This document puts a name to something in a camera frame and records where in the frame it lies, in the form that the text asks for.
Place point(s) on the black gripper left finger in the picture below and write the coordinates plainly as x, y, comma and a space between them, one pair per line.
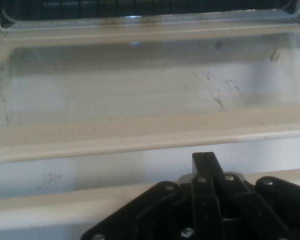
145, 212

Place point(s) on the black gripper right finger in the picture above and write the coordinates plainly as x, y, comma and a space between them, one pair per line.
272, 212

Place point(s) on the white toaster oven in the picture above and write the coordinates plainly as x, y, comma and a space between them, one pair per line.
5, 15

